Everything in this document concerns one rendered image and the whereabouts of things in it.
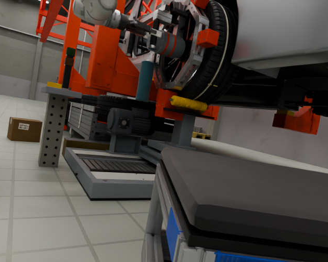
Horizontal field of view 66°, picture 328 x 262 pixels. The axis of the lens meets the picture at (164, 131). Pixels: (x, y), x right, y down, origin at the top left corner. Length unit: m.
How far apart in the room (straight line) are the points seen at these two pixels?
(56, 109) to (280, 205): 1.42
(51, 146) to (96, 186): 0.55
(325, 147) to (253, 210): 5.35
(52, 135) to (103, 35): 0.82
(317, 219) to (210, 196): 0.09
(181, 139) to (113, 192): 0.69
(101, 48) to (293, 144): 4.71
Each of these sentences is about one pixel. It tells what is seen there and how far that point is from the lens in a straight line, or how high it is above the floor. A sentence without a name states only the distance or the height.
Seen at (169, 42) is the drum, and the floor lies 0.85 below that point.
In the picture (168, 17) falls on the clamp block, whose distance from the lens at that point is 1.47.
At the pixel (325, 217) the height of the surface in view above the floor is 0.34.
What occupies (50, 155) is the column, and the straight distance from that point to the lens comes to 1.60.
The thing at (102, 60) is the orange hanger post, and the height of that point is 0.72.
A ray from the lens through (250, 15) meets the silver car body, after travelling 1.44.
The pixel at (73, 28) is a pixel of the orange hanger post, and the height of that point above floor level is 1.38.
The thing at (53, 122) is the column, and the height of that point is 0.26.
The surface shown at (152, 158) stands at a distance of 1.67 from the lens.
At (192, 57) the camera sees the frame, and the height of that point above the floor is 0.75.
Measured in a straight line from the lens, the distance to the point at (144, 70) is 1.67.
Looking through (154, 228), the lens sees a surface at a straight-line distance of 0.57.
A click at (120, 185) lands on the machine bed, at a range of 1.16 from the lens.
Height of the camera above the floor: 0.40
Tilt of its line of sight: 3 degrees down
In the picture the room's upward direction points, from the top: 10 degrees clockwise
